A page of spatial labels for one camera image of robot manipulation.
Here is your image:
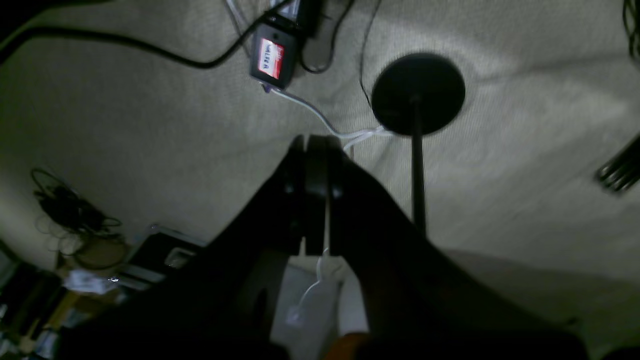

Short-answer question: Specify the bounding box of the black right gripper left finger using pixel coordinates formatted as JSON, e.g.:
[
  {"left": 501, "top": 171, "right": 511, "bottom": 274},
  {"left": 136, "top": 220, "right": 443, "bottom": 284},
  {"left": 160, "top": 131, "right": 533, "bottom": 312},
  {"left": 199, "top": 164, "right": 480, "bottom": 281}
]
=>
[{"left": 55, "top": 136, "right": 327, "bottom": 360}]

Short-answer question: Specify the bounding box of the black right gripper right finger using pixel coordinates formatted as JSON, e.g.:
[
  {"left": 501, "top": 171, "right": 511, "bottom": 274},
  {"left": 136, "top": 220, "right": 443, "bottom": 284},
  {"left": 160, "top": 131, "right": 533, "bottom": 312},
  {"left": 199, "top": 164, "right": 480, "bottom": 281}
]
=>
[{"left": 326, "top": 137, "right": 589, "bottom": 360}]

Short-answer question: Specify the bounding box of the black round stand base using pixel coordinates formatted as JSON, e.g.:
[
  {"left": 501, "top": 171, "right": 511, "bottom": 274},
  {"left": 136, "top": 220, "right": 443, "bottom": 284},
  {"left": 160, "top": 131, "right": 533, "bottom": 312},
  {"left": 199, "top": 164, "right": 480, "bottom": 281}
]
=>
[{"left": 370, "top": 52, "right": 466, "bottom": 236}]

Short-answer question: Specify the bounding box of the black power adapter red label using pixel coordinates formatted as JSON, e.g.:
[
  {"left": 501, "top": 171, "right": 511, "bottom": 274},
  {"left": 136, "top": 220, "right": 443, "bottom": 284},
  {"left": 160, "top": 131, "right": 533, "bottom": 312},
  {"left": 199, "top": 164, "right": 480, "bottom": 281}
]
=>
[{"left": 249, "top": 23, "right": 299, "bottom": 91}]

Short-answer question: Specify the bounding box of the tangled black cable bundle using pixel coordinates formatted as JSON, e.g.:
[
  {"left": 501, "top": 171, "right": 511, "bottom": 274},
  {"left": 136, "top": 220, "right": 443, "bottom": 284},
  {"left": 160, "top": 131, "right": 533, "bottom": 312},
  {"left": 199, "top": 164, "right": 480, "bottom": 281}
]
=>
[{"left": 30, "top": 167, "right": 126, "bottom": 256}]

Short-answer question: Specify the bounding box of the white cable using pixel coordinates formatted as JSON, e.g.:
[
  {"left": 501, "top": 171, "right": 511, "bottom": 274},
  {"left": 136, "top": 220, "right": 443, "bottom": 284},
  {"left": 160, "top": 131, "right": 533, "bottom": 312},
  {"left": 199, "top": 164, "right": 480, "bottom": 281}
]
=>
[{"left": 262, "top": 82, "right": 396, "bottom": 153}]

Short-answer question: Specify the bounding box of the thick black cable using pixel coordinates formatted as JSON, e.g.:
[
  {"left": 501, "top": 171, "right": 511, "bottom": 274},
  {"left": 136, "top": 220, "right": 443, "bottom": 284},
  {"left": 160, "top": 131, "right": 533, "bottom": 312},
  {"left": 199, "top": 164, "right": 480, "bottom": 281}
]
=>
[{"left": 0, "top": 0, "right": 296, "bottom": 71}]

